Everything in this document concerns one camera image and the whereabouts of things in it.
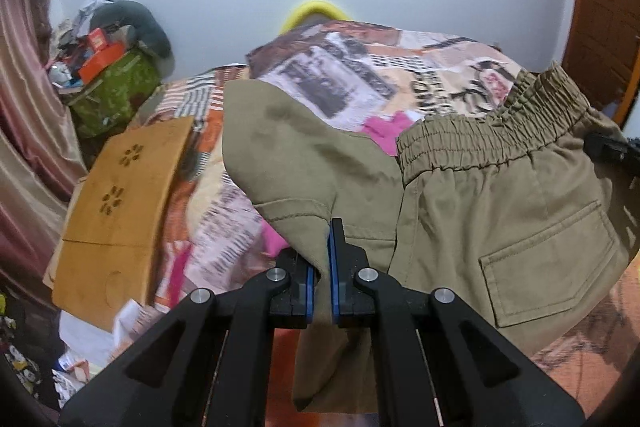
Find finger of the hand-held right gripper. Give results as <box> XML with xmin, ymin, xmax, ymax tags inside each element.
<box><xmin>584</xmin><ymin>133</ymin><xmax>640</xmax><ymax>168</ymax></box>

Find olive green pants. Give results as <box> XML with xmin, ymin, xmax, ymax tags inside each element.
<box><xmin>222</xmin><ymin>62</ymin><xmax>634</xmax><ymax>413</ymax></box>

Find crumpled silver plastic bag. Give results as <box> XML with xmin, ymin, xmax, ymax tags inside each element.
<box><xmin>75</xmin><ymin>0</ymin><xmax>126</xmax><ymax>30</ymax></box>

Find pink satin curtain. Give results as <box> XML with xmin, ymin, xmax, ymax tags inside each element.
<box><xmin>0</xmin><ymin>0</ymin><xmax>89</xmax><ymax>288</ymax></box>

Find wooden lap desk board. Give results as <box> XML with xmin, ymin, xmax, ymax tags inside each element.
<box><xmin>45</xmin><ymin>116</ymin><xmax>196</xmax><ymax>333</ymax></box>

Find orange cardboard box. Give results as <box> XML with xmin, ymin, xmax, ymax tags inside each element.
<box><xmin>77</xmin><ymin>42</ymin><xmax>126</xmax><ymax>84</ymax></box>

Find grey plush cushion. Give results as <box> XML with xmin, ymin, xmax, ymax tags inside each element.
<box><xmin>92</xmin><ymin>0</ymin><xmax>174</xmax><ymax>58</ymax></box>

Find small red box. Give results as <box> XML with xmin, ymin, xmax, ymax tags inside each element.
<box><xmin>82</xmin><ymin>28</ymin><xmax>112</xmax><ymax>53</ymax></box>

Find green patterned storage box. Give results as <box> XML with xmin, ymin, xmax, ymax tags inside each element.
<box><xmin>67</xmin><ymin>49</ymin><xmax>161</xmax><ymax>139</ymax></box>

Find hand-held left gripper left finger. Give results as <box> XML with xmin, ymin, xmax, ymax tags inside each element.
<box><xmin>58</xmin><ymin>251</ymin><xmax>315</xmax><ymax>427</ymax></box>

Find printed newspaper pattern blanket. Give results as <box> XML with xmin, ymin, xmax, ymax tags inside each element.
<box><xmin>45</xmin><ymin>21</ymin><xmax>640</xmax><ymax>427</ymax></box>

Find yellow pillow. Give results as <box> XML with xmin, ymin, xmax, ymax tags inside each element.
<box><xmin>280</xmin><ymin>0</ymin><xmax>351</xmax><ymax>35</ymax></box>

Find pile of floor clutter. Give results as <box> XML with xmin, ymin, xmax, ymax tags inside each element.
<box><xmin>0</xmin><ymin>292</ymin><xmax>132</xmax><ymax>409</ymax></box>

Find brown wooden door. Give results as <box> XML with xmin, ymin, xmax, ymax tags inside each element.
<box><xmin>562</xmin><ymin>0</ymin><xmax>640</xmax><ymax>128</ymax></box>

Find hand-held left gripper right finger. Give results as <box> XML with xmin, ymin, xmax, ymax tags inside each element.
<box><xmin>327</xmin><ymin>218</ymin><xmax>587</xmax><ymax>427</ymax></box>

